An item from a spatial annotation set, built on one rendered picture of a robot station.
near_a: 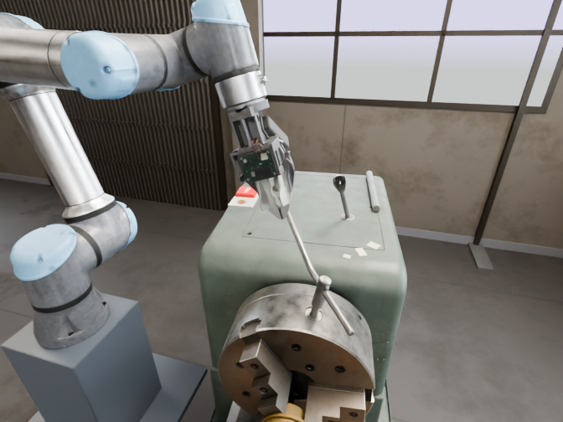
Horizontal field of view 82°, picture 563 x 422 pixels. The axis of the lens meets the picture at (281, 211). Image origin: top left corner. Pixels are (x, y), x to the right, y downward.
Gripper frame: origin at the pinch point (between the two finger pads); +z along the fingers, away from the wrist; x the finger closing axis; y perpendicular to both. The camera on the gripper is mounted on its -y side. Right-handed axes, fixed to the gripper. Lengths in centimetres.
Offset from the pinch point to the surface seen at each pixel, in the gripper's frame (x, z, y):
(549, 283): 142, 174, -185
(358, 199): 13.8, 16.2, -39.2
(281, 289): -4.3, 16.4, 1.4
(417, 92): 74, 12, -232
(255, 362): -8.3, 20.8, 15.4
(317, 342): 2.5, 21.3, 11.9
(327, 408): 2.0, 32.7, 15.7
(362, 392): 8.1, 33.8, 12.1
